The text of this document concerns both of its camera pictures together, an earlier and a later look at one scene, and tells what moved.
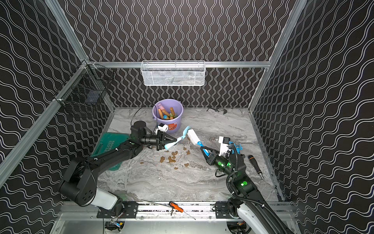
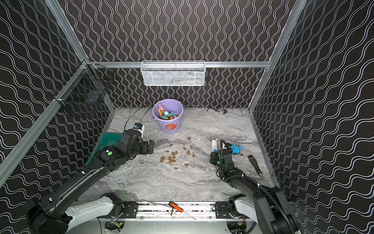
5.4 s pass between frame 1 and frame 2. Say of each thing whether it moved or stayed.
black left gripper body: moved
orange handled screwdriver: stayed
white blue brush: moved
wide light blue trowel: moved
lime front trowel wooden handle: stayed
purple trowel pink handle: stayed
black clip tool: stayed
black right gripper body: stayed
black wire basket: stayed
